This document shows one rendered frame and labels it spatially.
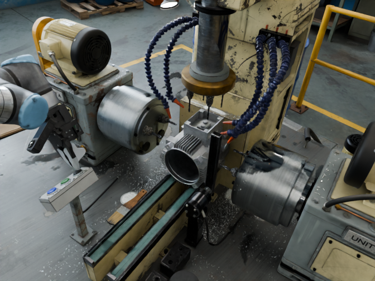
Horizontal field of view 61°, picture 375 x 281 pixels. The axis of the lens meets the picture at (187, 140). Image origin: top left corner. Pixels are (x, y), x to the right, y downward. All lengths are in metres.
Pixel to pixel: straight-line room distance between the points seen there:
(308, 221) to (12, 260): 0.97
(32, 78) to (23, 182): 0.62
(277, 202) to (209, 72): 0.45
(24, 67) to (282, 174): 0.81
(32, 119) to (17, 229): 0.59
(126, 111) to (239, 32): 0.50
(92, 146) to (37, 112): 0.59
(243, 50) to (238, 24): 0.09
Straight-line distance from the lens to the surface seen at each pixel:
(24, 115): 0.85
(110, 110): 1.27
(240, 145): 1.22
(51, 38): 1.42
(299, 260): 1.13
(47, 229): 1.32
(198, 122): 1.20
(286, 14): 1.11
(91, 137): 1.40
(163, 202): 1.24
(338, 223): 0.95
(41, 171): 1.55
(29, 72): 1.03
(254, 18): 1.15
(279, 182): 1.00
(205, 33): 0.97
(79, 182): 1.07
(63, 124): 1.07
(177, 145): 1.12
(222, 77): 1.02
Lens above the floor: 1.82
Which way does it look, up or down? 39 degrees down
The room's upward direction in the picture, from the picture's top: 4 degrees clockwise
